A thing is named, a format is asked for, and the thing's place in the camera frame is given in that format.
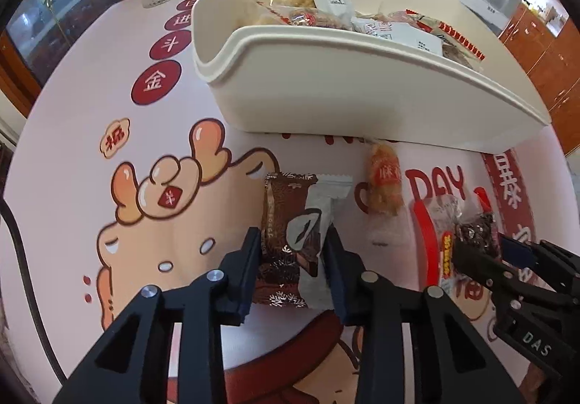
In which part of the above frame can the pink printed tablecloth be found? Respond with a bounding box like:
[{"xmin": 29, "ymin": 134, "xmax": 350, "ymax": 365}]
[{"xmin": 2, "ymin": 0, "xmax": 580, "ymax": 404}]

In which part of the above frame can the brown white snack packet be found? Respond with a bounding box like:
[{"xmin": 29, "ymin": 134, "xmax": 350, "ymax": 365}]
[{"xmin": 254, "ymin": 172, "xmax": 354, "ymax": 310}]

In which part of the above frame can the clear bag of brown nuggets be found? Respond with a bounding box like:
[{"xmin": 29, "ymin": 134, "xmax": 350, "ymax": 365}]
[{"xmin": 285, "ymin": 7, "xmax": 354, "ymax": 30}]

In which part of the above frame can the wooden glass cabinet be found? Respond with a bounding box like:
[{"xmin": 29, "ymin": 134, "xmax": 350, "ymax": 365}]
[{"xmin": 0, "ymin": 0, "xmax": 128, "ymax": 106}]

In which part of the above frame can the red clear packet dark snack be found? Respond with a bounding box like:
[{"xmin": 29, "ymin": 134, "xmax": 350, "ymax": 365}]
[{"xmin": 410, "ymin": 195, "xmax": 501, "ymax": 296}]

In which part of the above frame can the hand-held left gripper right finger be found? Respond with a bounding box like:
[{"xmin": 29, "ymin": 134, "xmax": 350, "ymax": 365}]
[{"xmin": 323, "ymin": 229, "xmax": 529, "ymax": 404}]

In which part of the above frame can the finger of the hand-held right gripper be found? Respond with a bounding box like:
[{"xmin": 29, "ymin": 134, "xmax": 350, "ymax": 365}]
[
  {"xmin": 453, "ymin": 241, "xmax": 559, "ymax": 329},
  {"xmin": 500, "ymin": 234, "xmax": 580, "ymax": 296}
]

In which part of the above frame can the orange twisted snack packet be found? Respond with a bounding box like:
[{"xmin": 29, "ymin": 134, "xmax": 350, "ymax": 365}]
[{"xmin": 365, "ymin": 139, "xmax": 406, "ymax": 246}]

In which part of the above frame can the thick black cable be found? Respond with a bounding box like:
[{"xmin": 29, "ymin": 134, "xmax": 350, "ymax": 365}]
[{"xmin": 0, "ymin": 195, "xmax": 66, "ymax": 387}]

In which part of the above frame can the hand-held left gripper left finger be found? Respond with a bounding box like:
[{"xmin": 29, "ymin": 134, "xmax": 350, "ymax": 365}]
[{"xmin": 52, "ymin": 227, "xmax": 264, "ymax": 404}]

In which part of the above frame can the red white snack packet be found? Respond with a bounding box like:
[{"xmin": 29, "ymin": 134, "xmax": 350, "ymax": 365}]
[{"xmin": 437, "ymin": 21, "xmax": 488, "ymax": 67}]

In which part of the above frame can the cream plastic bin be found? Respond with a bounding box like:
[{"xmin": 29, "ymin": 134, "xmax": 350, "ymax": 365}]
[{"xmin": 190, "ymin": 0, "xmax": 554, "ymax": 155}]

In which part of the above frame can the small white snack packet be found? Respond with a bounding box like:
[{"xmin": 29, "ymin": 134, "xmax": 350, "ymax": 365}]
[{"xmin": 353, "ymin": 16, "xmax": 445, "ymax": 55}]

